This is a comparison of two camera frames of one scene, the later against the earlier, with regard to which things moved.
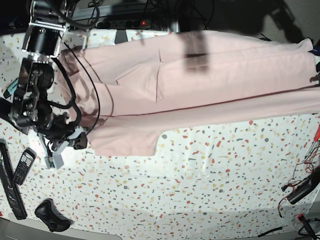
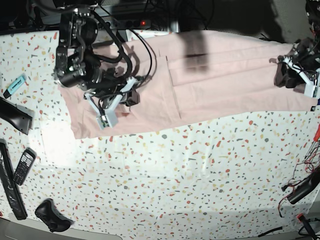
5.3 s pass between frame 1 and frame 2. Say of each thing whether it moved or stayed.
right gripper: moved
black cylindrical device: stayed
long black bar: stayed
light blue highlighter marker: stayed
